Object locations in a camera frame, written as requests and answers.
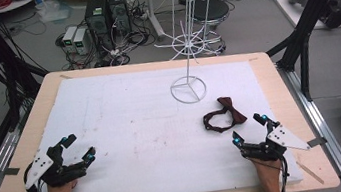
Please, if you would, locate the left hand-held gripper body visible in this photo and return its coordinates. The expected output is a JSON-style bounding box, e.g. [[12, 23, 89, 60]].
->
[[18, 140, 90, 192]]

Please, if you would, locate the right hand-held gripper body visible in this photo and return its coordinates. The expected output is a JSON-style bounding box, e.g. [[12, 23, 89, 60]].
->
[[237, 115, 313, 167]]

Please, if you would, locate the dark red bow tie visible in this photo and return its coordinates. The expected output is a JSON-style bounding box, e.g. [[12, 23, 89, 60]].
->
[[199, 93, 250, 136]]

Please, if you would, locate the white wire display rack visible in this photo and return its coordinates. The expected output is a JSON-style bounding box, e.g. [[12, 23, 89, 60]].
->
[[147, 0, 250, 109]]

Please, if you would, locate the person's right hand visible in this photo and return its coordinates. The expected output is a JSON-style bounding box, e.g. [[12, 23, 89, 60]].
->
[[250, 155, 286, 192]]

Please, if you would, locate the grey tape strip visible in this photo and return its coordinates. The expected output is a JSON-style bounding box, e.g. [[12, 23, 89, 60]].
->
[[305, 136, 329, 149], [0, 166, 22, 179]]

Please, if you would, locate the thin wooden stick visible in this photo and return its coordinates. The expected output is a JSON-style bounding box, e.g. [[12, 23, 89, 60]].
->
[[295, 157, 326, 189]]

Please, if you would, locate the white foam mat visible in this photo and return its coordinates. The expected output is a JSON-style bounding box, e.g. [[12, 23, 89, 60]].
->
[[2, 47, 306, 192]]

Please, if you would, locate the white power supply unit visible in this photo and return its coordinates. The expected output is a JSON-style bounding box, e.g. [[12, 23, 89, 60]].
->
[[70, 27, 93, 57], [60, 24, 82, 53]]

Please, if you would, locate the black round stool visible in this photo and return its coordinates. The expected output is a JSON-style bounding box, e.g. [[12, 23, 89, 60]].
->
[[189, 0, 233, 30]]

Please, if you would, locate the black computer tower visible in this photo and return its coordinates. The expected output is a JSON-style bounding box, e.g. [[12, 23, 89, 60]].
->
[[81, 0, 117, 54], [107, 0, 133, 37]]

